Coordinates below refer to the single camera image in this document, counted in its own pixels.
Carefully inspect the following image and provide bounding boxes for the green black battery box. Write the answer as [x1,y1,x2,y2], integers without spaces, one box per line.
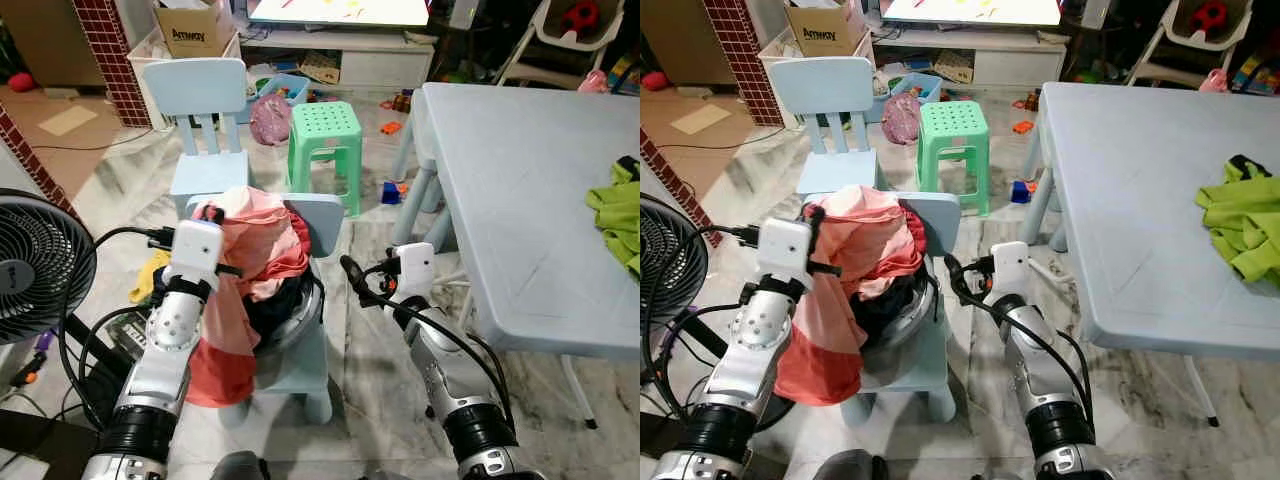
[105,310,151,366]

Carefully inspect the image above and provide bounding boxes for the black crumpled clothes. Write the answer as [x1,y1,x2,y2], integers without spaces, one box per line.
[243,278,319,349]
[850,270,926,346]

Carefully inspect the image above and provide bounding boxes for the grey left robot leg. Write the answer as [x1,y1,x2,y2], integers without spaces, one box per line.
[820,448,886,480]
[210,450,266,480]

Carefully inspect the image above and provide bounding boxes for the red crumpled garment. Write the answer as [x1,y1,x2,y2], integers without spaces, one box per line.
[895,205,926,271]
[285,210,314,276]

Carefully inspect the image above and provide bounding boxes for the white high chair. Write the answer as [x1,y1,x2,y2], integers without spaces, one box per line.
[1135,0,1251,86]
[495,0,616,86]

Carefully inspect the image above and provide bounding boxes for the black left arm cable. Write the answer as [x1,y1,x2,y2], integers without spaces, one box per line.
[55,225,176,421]
[650,225,771,401]

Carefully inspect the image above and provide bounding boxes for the flat cardboard piece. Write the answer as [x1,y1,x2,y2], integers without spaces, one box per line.
[670,103,731,134]
[38,105,101,136]

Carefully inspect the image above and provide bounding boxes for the television screen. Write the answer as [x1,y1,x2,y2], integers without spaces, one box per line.
[880,0,1063,26]
[245,0,431,28]

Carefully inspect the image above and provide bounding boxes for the lime green shirt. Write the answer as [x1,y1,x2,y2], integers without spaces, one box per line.
[1195,153,1280,286]
[585,155,641,279]

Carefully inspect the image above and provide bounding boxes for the black floor fan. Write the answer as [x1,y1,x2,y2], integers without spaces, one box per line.
[640,192,731,361]
[0,188,131,381]

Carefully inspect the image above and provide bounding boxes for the yellow cloth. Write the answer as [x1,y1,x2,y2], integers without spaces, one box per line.
[128,250,171,304]

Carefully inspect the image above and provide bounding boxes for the light blue child chair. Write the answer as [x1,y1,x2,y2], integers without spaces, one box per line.
[185,192,346,426]
[140,57,251,216]
[768,56,881,201]
[800,190,961,423]

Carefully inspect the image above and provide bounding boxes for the pink orange printed garment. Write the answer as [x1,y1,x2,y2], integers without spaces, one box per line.
[185,185,306,409]
[775,185,916,406]

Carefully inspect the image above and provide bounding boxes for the grey metal basin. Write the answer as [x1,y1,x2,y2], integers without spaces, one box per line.
[245,265,326,356]
[850,265,941,351]

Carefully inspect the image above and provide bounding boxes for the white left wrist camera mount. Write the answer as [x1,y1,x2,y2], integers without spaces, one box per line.
[168,220,223,291]
[757,218,813,291]

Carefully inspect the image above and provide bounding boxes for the pink mesh bag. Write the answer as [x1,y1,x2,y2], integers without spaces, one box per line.
[248,93,293,148]
[880,92,923,146]

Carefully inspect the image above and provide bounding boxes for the dark wooden table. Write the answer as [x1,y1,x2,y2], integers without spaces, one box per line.
[0,410,101,480]
[640,410,681,471]

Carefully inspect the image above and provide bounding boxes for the green plastic stool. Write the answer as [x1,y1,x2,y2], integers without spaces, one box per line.
[917,100,991,216]
[288,101,363,218]

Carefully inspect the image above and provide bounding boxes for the red brick pillar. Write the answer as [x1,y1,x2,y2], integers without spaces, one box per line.
[72,0,153,129]
[703,0,786,126]

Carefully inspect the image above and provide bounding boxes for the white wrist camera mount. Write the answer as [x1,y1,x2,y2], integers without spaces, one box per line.
[395,243,438,304]
[990,241,1031,299]
[757,218,813,291]
[168,220,223,291]

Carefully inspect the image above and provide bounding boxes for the light grey-blue plastic table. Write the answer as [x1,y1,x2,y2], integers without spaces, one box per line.
[1020,82,1280,429]
[395,82,641,431]

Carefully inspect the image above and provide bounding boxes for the white television cabinet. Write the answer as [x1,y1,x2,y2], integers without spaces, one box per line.
[240,25,436,89]
[870,25,1066,86]

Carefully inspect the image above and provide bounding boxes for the brown cardboard box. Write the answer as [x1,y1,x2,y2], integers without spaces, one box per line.
[153,0,236,59]
[785,0,866,56]

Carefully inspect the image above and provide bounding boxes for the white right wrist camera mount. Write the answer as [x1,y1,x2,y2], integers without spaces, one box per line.
[990,241,1031,299]
[395,243,438,304]

